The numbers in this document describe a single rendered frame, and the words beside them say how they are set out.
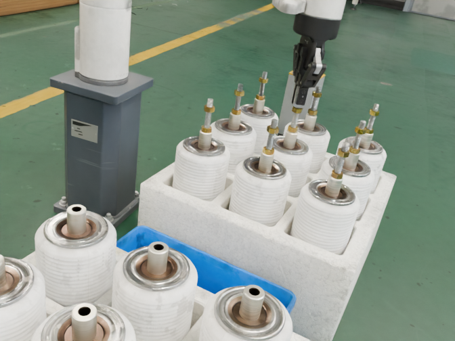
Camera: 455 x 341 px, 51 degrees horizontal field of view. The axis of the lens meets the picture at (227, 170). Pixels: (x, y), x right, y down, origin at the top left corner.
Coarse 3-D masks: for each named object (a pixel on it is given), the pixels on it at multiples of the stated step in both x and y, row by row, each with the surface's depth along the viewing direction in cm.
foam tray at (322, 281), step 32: (160, 192) 82; (224, 192) 85; (384, 192) 94; (160, 224) 85; (192, 224) 81; (224, 224) 78; (256, 224) 78; (288, 224) 79; (224, 256) 81; (256, 256) 78; (288, 256) 75; (320, 256) 72; (352, 256) 74; (288, 288) 77; (320, 288) 74; (352, 288) 86; (320, 320) 76
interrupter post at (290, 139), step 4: (288, 132) 88; (288, 136) 88; (292, 136) 87; (296, 136) 88; (284, 140) 89; (288, 140) 88; (292, 140) 88; (284, 144) 89; (288, 144) 88; (292, 144) 88
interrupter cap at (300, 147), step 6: (276, 138) 91; (282, 138) 91; (276, 144) 89; (282, 144) 90; (300, 144) 90; (306, 144) 90; (276, 150) 87; (282, 150) 86; (288, 150) 87; (294, 150) 87; (300, 150) 88; (306, 150) 88
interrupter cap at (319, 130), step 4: (300, 120) 101; (304, 120) 102; (300, 124) 100; (316, 124) 101; (320, 124) 101; (300, 128) 98; (316, 128) 100; (320, 128) 99; (324, 128) 99; (300, 132) 96; (304, 132) 96; (308, 132) 96; (312, 132) 97; (316, 132) 97; (320, 132) 97; (324, 132) 97
